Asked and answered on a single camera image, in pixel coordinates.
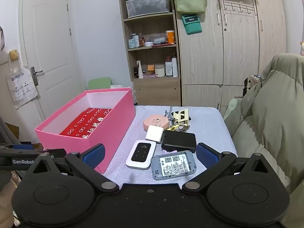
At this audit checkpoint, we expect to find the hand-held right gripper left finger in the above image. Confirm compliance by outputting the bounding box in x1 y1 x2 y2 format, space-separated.
27 144 119 193

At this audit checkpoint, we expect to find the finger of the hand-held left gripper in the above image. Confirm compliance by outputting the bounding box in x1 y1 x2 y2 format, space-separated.
36 149 67 159
0 144 36 151

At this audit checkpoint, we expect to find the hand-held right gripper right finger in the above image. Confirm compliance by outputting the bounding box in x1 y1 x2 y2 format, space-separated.
182 142 275 192

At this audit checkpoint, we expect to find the black power bank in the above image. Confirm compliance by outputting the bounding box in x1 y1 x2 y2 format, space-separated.
161 130 197 154

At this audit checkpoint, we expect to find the grey router back cover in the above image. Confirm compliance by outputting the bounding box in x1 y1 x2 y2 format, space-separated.
151 151 197 181

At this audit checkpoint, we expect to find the pink cardboard box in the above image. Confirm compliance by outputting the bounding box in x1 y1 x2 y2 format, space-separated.
35 88 136 174

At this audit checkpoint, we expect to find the white mobile router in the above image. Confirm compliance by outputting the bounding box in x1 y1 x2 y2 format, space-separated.
125 140 157 170

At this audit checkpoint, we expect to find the cream plastic clip holder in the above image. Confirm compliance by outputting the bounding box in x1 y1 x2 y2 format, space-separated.
171 108 190 125

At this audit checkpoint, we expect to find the white charger plug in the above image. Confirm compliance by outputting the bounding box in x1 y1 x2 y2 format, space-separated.
145 121 165 143

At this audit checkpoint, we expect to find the pink rounded case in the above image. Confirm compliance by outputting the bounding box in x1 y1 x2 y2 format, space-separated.
143 114 169 131

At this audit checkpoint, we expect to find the red patterned box liner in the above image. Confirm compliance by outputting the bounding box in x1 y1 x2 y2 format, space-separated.
59 108 112 139

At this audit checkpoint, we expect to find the light green cloth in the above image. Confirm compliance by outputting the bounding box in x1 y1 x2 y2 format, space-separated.
223 98 243 121

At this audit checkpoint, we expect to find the white tote bag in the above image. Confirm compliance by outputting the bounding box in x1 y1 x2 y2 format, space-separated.
7 68 38 110

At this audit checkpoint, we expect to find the white tissue pack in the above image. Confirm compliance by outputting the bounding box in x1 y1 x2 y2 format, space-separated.
110 84 132 91

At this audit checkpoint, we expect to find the green folding table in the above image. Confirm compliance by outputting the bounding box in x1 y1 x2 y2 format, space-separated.
88 77 112 91

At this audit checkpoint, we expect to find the wooden bookshelf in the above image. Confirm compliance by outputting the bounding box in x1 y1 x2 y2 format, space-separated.
118 0 182 107

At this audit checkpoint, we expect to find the black cream patterned bag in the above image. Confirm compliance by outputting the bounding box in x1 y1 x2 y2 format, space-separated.
243 75 262 98

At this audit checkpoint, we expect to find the spray can red cap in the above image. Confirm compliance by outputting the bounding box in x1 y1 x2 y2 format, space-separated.
165 56 173 77

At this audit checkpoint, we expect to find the white jar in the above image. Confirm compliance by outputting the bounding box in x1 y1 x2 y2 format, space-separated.
154 64 165 78

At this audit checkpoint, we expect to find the white door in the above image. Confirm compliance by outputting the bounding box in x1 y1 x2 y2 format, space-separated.
20 0 83 124

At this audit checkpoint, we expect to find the wooden wardrobe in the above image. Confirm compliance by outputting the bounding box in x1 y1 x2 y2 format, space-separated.
173 0 289 114

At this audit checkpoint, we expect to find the orange cup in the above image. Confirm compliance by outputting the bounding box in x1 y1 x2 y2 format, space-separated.
165 30 175 45

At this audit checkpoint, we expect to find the teal pouch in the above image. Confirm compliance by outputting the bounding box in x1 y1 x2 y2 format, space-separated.
182 13 203 36

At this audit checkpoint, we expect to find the light green storage bag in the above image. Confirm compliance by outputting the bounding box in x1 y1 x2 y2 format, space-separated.
174 0 207 13

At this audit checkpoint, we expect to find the clear storage bag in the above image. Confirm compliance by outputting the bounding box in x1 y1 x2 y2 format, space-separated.
125 0 170 18

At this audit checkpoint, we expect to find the metal door handle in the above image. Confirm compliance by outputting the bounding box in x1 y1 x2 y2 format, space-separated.
30 66 44 86

